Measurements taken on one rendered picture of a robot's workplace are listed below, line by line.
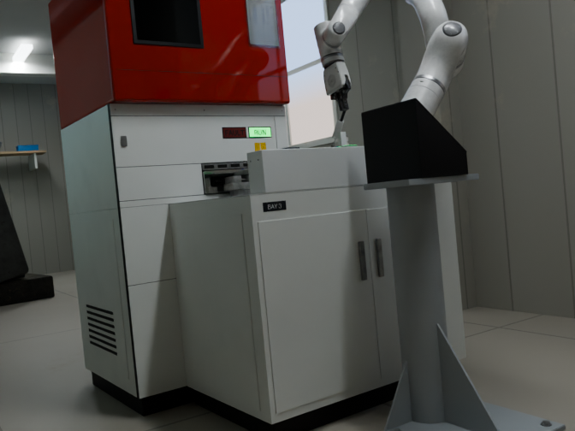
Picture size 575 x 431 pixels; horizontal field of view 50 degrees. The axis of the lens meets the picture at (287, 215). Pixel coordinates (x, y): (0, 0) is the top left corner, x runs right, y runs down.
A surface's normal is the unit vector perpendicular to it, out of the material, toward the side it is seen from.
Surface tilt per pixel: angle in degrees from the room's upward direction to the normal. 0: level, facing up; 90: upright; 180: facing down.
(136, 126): 90
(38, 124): 90
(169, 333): 90
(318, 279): 90
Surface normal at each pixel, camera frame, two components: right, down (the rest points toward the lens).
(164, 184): 0.57, -0.04
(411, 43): -0.84, 0.09
